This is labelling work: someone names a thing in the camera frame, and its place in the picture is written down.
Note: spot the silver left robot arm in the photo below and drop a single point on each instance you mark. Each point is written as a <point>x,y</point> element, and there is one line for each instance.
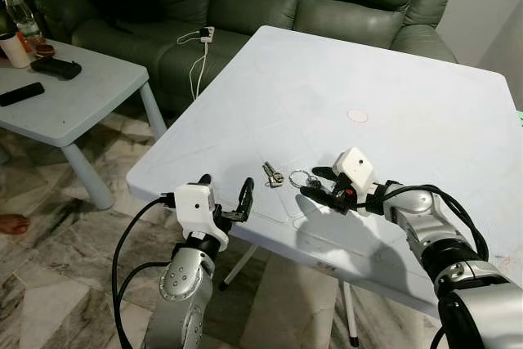
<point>184,284</point>

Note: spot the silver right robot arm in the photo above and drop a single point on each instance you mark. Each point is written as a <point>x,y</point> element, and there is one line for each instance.
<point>425,210</point>

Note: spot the silver key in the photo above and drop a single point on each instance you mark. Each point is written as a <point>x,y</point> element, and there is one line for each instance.
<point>270,173</point>

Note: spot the white round table cap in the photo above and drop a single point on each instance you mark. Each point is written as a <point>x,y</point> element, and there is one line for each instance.
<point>357,115</point>

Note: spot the white plastic folding table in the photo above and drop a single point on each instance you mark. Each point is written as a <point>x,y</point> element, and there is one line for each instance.
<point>368,79</point>

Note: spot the white charger plug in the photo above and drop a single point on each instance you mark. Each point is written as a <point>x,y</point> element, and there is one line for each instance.
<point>207,34</point>

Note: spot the grey-blue plastic side table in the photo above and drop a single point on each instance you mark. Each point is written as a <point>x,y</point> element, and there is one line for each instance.
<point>82,96</point>

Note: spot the black game controller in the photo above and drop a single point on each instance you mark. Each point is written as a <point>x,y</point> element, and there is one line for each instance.
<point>55,68</point>

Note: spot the person's bare foot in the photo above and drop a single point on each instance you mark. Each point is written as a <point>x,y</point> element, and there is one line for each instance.
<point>12,224</point>

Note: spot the black remote control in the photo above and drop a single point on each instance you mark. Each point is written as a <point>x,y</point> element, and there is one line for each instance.
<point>22,94</point>

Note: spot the brown bowl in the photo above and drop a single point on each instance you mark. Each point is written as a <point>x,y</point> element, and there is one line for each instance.
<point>45,48</point>

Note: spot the white cup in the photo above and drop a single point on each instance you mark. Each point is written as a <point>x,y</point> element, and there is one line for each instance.
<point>15,51</point>

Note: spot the clear plastic bottle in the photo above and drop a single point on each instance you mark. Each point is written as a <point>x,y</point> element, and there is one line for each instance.
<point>24,22</point>

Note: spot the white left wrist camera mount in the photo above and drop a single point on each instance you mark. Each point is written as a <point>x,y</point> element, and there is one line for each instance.
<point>194,206</point>

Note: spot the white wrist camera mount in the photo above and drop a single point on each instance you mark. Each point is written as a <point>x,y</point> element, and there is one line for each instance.
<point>355,169</point>
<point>194,206</point>

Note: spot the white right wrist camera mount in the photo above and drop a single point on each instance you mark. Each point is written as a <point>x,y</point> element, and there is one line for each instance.
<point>355,169</point>

